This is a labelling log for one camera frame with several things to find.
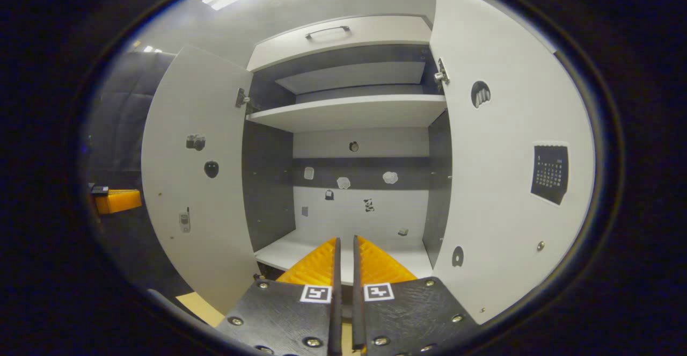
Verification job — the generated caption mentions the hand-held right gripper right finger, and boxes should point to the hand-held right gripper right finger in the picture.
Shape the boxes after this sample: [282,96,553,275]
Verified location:
[353,235,479,356]

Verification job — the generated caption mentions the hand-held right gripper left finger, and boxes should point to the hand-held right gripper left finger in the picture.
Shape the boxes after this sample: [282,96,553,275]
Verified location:
[215,236,342,356]

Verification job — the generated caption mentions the white cabinet door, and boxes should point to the white cabinet door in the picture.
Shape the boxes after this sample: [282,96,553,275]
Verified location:
[141,45,262,314]
[428,0,596,324]

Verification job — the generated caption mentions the wide white cabinet shelf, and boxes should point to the wide white cabinet shelf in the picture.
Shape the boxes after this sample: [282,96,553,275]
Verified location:
[246,94,448,133]

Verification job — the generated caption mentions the narrow white cabinet shelf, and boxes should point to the narrow white cabinet shelf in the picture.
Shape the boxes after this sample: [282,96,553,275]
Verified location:
[275,61,428,96]

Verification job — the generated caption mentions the white cabinet drawer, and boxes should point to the white cabinet drawer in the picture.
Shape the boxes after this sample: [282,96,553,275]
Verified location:
[247,15,433,72]

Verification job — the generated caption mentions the black backdrop cloth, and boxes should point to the black backdrop cloth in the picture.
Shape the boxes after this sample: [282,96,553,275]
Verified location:
[81,50,180,295]

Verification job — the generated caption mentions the dark drawer handle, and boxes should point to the dark drawer handle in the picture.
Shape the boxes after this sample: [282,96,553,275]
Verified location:
[305,25,351,40]

